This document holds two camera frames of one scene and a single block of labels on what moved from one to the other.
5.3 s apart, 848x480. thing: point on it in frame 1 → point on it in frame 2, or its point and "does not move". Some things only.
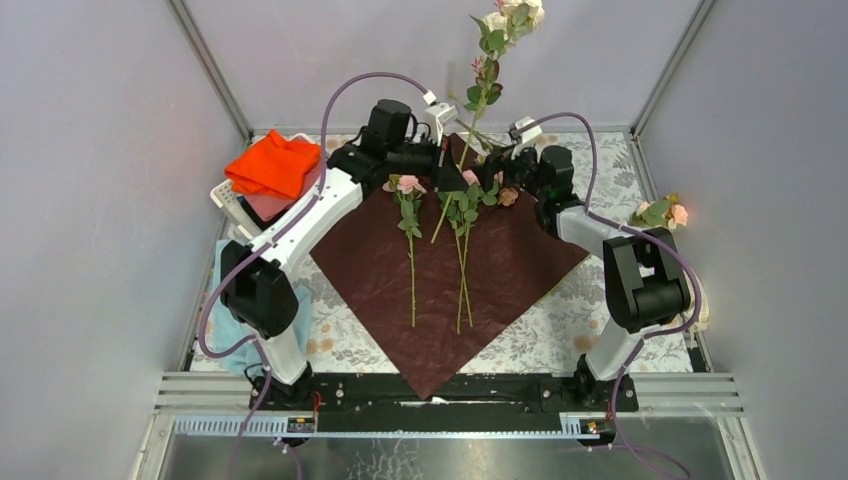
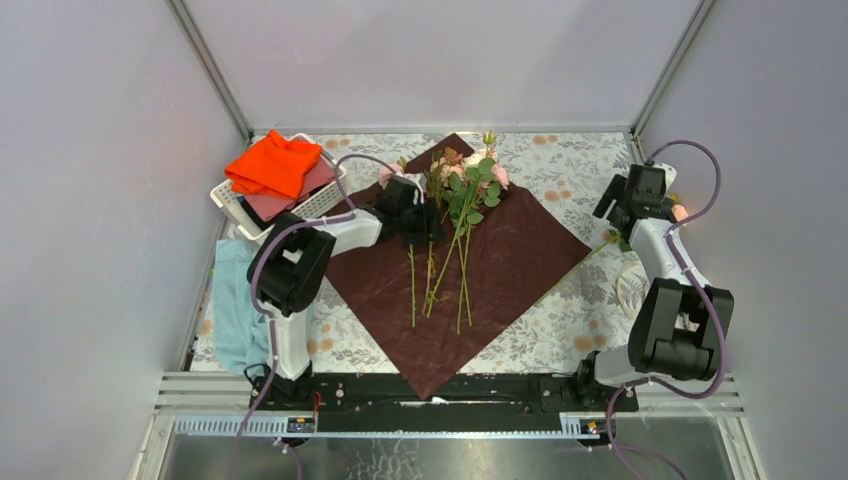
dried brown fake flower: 508,196 → 453,156
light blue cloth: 227,331 does not move
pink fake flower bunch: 460,205 does not move
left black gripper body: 411,158 → 411,224
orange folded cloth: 273,165 does not move
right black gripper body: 521,171 → 620,203
